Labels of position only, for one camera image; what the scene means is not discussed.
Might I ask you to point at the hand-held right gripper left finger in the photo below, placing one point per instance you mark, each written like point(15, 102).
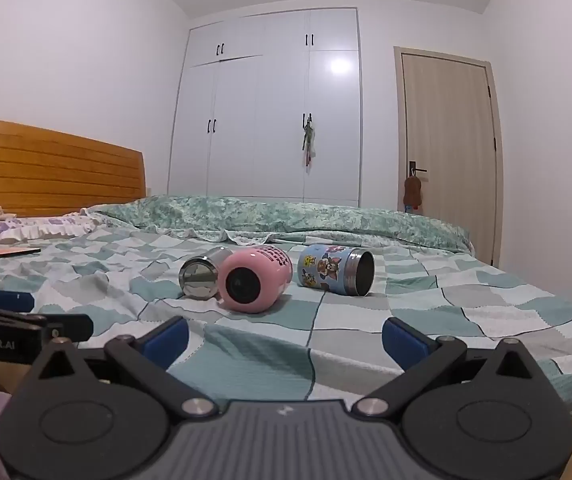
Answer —
point(164, 341)

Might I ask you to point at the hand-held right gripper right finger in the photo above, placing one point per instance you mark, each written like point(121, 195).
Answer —
point(406, 340)

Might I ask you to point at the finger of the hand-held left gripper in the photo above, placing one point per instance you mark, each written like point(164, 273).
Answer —
point(68, 326)
point(13, 301)

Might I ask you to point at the silver steel cup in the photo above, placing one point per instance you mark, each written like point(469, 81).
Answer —
point(198, 277)

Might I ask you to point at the blue cartoon print cup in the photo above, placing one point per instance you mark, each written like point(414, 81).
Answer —
point(323, 267)

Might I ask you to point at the pink cup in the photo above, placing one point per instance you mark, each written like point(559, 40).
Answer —
point(261, 272)

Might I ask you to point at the pink flat book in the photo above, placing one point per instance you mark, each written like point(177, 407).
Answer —
point(8, 252)

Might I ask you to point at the purple floral pillow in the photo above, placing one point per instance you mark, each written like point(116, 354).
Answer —
point(40, 225)

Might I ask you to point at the checkered bed sheet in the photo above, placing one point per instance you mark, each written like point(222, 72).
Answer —
point(276, 340)

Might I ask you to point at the wooden headboard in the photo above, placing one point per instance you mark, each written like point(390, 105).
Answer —
point(50, 170)

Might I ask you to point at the brown hanging plush toy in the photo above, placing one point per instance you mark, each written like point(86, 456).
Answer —
point(412, 191)

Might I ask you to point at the green floral quilt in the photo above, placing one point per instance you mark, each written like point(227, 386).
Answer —
point(316, 217)

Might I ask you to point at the beige door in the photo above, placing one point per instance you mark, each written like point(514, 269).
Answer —
point(448, 160)

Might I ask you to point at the hanging wardrobe ornament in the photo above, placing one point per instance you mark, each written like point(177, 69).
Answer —
point(308, 142)

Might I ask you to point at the white wardrobe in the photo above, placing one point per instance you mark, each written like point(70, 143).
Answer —
point(266, 120)

